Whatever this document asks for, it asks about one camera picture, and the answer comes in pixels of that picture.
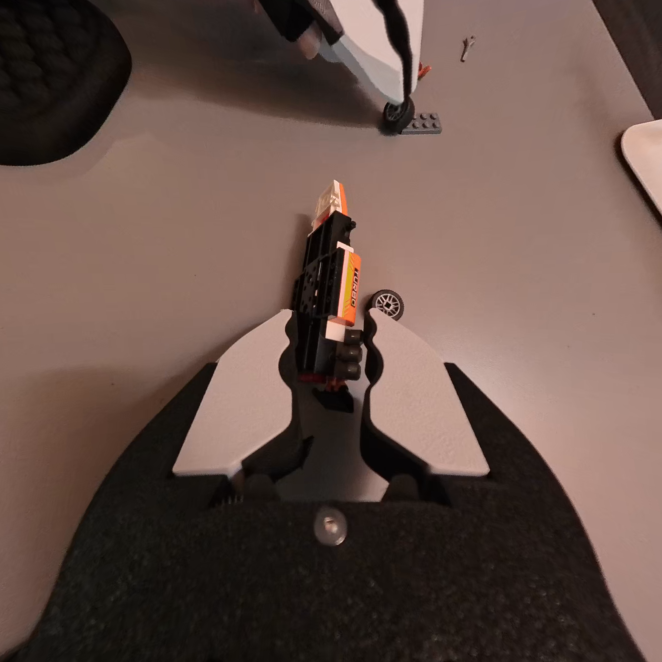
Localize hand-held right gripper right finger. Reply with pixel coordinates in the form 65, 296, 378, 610
357, 309, 489, 479

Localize black honeycomb wrist rest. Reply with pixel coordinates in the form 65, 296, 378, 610
0, 0, 132, 166

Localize white base plate with lever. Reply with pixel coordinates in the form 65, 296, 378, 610
621, 119, 662, 218

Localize small dark lego pieces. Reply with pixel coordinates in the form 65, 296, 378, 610
417, 34, 479, 81

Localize black lego tire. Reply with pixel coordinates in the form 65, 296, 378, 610
383, 96, 417, 135
370, 289, 406, 321

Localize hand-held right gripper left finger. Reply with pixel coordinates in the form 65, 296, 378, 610
173, 309, 311, 479

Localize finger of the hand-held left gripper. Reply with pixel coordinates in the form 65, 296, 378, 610
397, 0, 427, 96
324, 0, 408, 101

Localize grey lego plate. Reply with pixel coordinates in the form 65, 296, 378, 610
402, 109, 442, 136

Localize orange white lego car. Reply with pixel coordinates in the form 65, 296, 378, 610
293, 179, 365, 414

